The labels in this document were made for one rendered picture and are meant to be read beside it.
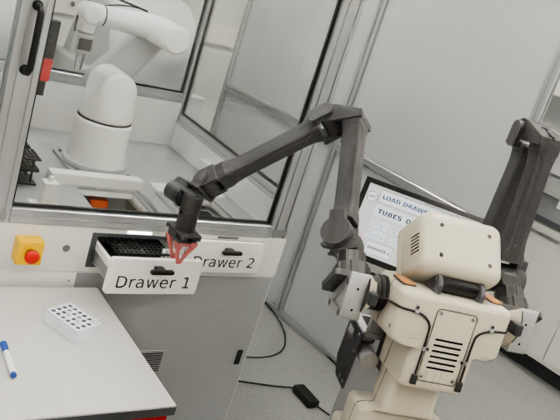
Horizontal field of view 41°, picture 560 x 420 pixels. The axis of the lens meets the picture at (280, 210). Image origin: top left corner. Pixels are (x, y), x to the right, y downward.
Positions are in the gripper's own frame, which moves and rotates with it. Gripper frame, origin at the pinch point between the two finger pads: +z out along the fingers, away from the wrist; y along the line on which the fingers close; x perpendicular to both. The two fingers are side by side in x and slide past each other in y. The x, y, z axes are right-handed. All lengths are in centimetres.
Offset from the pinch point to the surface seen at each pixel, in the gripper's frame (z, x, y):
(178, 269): 5.2, -4.1, 3.4
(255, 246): 2.6, -39.3, 16.9
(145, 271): 6.1, 6.4, 3.6
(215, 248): 4.3, -24.3, 17.3
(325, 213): 25, -154, 114
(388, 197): -22, -85, 11
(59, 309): 16.4, 30.4, 0.4
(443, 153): -30, -160, 58
